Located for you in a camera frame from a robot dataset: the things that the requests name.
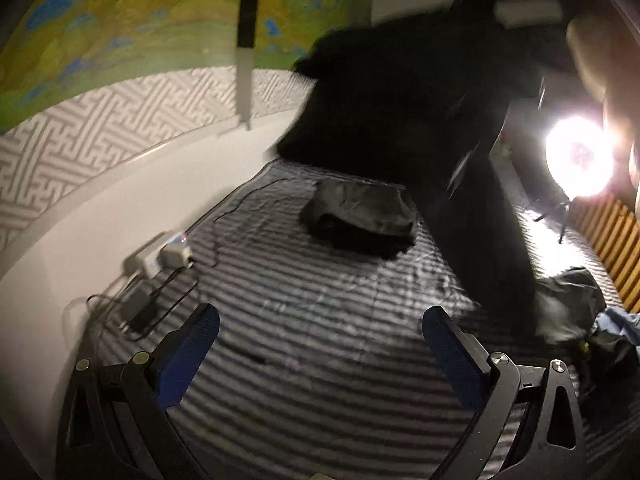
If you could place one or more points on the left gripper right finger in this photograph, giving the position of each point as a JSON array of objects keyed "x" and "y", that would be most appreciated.
[{"x": 549, "y": 443}]

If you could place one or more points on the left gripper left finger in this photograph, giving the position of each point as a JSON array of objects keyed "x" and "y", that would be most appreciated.
[{"x": 115, "y": 423}]

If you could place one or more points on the dark grey trousers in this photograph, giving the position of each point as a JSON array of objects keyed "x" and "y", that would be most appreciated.
[{"x": 418, "y": 101}]

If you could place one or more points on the dark clothes pile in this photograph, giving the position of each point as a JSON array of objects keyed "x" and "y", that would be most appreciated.
[{"x": 600, "y": 342}]

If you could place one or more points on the black power adapter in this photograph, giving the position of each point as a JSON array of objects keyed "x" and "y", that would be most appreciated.
[{"x": 137, "y": 311}]

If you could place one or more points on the white power strip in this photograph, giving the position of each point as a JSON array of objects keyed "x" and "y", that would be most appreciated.
[{"x": 146, "y": 259}]

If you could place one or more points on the white plug-in charger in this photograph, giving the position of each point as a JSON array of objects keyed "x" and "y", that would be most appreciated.
[{"x": 177, "y": 252}]

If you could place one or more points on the striped blue grey bedspread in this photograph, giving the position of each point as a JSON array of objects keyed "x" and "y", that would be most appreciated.
[{"x": 320, "y": 365}]

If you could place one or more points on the black lamp tripod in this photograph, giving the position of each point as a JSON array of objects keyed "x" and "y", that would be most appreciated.
[{"x": 561, "y": 212}]

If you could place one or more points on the folded dark garment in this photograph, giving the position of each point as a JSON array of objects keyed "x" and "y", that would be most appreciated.
[{"x": 372, "y": 219}]

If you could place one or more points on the bright round lamp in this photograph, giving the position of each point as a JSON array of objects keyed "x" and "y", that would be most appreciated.
[{"x": 580, "y": 156}]

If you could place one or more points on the black white vertical pole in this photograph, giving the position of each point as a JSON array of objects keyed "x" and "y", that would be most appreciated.
[{"x": 244, "y": 57}]

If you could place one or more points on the wooden slatted bed frame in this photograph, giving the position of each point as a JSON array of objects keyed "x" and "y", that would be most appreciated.
[{"x": 612, "y": 230}]

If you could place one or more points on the green yellow wall map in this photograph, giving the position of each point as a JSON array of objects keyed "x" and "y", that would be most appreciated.
[{"x": 61, "y": 48}]

